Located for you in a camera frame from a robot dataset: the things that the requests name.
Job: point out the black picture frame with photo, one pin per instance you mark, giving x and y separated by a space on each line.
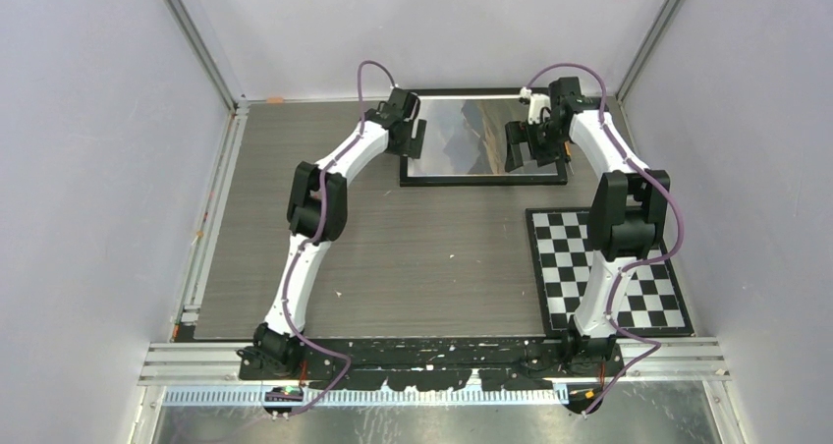
465 144

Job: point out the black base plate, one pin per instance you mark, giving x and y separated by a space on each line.
427 364

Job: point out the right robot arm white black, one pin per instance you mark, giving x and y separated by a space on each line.
626 220

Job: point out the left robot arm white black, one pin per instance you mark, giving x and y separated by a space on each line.
317 214

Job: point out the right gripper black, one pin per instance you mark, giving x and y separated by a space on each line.
516 133

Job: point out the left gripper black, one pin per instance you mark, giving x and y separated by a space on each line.
412 146

